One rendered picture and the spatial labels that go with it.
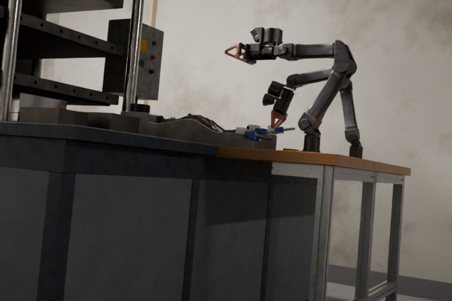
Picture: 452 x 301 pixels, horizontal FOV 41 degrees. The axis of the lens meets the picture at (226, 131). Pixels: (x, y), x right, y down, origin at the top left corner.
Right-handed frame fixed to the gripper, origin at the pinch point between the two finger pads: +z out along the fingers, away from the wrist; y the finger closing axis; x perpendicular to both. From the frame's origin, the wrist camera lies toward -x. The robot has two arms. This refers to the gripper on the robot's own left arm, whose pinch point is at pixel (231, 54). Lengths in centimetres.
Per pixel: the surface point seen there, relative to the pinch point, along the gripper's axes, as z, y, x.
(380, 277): -22, -184, 111
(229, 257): -7, 4, 83
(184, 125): 5.0, 25.0, 32.6
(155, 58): 77, -52, -11
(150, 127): 18.2, 28.8, 34.4
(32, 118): 24, 84, 37
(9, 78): 71, 53, 18
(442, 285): -61, -184, 111
